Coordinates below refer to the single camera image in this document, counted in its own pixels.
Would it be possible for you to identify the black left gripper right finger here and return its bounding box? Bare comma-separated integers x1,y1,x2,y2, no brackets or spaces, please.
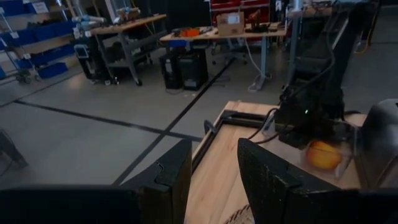
237,138,361,224

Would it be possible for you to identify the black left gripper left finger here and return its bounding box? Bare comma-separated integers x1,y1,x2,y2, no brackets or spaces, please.
120,138,193,224

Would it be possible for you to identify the red yellow apple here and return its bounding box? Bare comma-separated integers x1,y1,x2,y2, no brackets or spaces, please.
305,141,343,171

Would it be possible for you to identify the round woven placemat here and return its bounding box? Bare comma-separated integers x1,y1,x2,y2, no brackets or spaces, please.
223,203,255,224

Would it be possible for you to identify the clear plastic container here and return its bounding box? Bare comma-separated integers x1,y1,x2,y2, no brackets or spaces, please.
262,116,363,180

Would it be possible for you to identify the silver four-slot toaster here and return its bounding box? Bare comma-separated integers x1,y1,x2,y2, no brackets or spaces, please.
356,98,398,190

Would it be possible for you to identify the wooden top workbench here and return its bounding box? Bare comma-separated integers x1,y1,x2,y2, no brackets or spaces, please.
159,26,287,91
89,13,168,87

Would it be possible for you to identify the black computer tower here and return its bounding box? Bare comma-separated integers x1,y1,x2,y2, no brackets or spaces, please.
179,49,210,92
159,51,183,91

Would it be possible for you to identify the cardboard box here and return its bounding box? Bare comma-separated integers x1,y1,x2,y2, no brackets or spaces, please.
216,11,246,37

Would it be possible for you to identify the red tool cabinet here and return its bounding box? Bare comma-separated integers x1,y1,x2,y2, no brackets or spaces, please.
210,0,272,27

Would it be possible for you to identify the orange tool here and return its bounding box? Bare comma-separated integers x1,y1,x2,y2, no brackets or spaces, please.
180,27,201,39

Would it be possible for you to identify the blue bin storage rack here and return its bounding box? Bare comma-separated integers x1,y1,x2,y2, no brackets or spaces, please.
0,0,80,82

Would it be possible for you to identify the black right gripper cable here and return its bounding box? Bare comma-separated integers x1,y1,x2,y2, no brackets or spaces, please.
248,107,280,146

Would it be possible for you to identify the black metal table frame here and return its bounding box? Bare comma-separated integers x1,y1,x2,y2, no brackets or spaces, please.
190,109,282,174

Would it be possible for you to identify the white hanging cable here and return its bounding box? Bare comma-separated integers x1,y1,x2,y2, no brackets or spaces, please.
244,39,272,93

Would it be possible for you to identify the black frame clamp handle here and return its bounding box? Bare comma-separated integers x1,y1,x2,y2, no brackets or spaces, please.
203,119,219,135

